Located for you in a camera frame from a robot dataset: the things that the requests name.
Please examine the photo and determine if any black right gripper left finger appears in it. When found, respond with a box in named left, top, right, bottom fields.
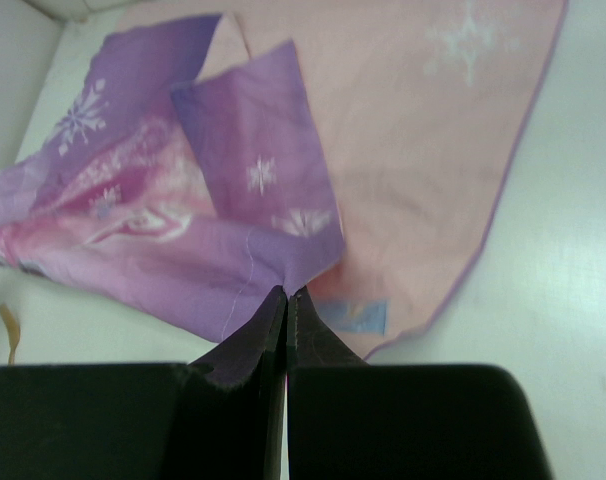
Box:
left=0, top=288, right=287, bottom=479

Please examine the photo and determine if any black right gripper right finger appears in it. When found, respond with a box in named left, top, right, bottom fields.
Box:
left=286, top=292, right=552, bottom=479

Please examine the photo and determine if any gold fork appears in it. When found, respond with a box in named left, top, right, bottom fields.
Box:
left=0, top=303, right=21, bottom=365

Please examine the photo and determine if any purple pink Elsa placemat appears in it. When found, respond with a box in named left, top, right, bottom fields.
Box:
left=0, top=1, right=567, bottom=357

